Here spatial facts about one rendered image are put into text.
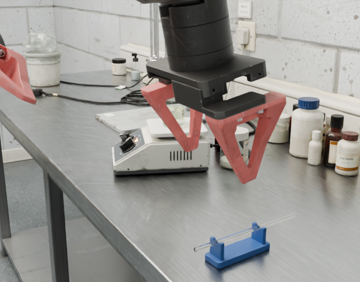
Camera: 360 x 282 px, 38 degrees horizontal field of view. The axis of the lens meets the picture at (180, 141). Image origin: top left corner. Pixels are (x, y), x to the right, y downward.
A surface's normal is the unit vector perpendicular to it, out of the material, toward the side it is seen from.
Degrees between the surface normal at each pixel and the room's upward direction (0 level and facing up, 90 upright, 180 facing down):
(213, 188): 0
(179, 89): 101
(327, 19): 90
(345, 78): 90
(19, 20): 90
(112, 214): 0
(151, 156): 90
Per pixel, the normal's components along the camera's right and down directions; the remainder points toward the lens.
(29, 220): 0.00, -0.96
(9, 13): 0.49, 0.26
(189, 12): -0.13, 0.41
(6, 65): 0.72, 0.45
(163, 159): 0.15, 0.29
